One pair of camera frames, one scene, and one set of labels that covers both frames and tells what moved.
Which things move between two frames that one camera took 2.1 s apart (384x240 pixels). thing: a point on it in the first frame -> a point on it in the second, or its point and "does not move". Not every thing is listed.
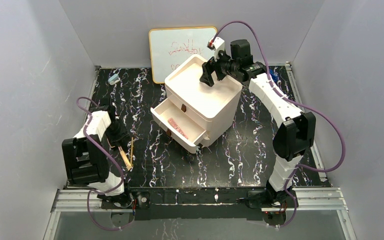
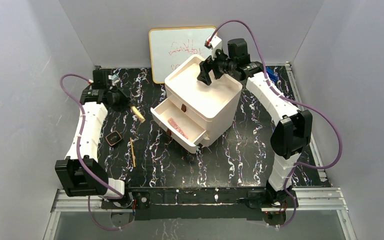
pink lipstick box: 177,128 does not move
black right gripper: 214,69 does not move
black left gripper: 118,135 -> 119,100
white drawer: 178,124 does not move
